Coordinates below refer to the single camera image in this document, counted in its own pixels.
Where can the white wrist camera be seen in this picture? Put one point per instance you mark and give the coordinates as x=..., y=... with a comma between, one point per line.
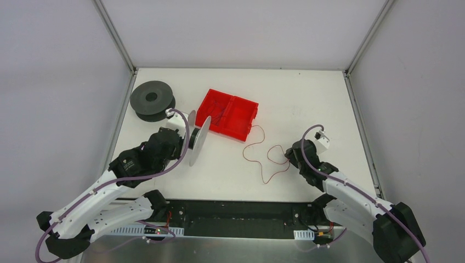
x=177, y=121
x=321, y=142

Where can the red two-compartment bin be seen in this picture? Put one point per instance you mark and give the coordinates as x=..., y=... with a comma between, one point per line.
x=231, y=115

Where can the left aluminium frame post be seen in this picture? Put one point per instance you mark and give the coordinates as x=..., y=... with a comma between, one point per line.
x=111, y=29

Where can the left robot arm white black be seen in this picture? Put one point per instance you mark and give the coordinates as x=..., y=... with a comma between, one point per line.
x=72, y=229

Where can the black cable spool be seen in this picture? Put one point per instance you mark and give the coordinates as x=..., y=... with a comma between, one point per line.
x=151, y=99

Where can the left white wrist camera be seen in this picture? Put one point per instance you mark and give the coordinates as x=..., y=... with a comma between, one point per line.
x=177, y=121

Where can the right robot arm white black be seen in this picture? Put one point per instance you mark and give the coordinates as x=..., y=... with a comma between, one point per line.
x=392, y=229

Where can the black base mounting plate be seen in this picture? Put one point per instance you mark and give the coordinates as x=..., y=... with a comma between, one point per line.
x=234, y=219

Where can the aluminium frame post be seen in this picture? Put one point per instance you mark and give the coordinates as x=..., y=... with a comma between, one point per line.
x=111, y=29
x=385, y=9

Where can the right aluminium frame post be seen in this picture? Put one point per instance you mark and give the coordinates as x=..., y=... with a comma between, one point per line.
x=385, y=9

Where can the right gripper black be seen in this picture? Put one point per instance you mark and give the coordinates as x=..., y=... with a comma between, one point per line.
x=295, y=156

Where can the white translucent cable spool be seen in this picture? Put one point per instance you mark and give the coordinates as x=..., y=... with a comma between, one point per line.
x=197, y=136

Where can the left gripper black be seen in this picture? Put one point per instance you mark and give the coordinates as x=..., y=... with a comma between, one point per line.
x=182, y=139

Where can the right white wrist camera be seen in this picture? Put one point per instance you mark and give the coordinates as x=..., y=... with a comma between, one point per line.
x=321, y=142

